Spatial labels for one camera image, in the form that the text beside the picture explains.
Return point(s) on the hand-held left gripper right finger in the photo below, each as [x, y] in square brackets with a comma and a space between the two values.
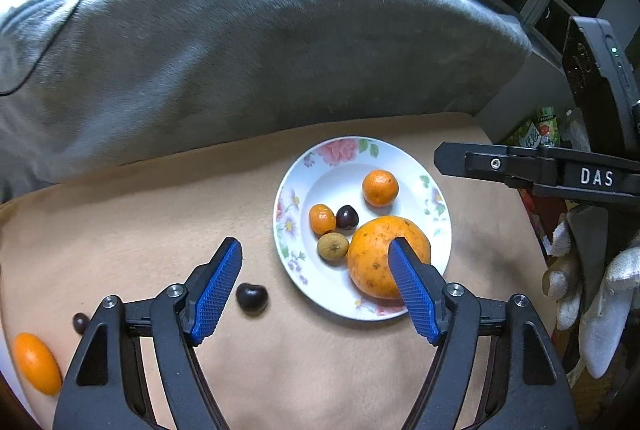
[412, 290]

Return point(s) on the tan blanket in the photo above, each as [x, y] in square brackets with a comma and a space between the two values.
[325, 370]

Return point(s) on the grey fleece blanket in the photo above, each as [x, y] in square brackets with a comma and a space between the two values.
[250, 60]

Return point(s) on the small mandarin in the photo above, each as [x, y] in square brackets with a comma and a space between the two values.
[380, 188]

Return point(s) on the large speckled orange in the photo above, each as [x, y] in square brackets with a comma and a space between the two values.
[370, 255]

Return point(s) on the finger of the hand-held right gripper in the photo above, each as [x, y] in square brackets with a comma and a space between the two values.
[475, 163]

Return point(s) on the oval kumquat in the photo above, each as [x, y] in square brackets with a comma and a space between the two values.
[36, 362]
[321, 219]

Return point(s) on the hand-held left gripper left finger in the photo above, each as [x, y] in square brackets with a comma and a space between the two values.
[215, 295]

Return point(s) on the brown longan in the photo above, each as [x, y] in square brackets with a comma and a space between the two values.
[332, 247]

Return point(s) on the floral white plate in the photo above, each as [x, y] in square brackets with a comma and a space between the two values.
[330, 175]

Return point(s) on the green carton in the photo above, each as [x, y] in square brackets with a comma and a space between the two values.
[537, 130]

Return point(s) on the person's right hand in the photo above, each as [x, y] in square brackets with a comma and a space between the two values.
[620, 290]

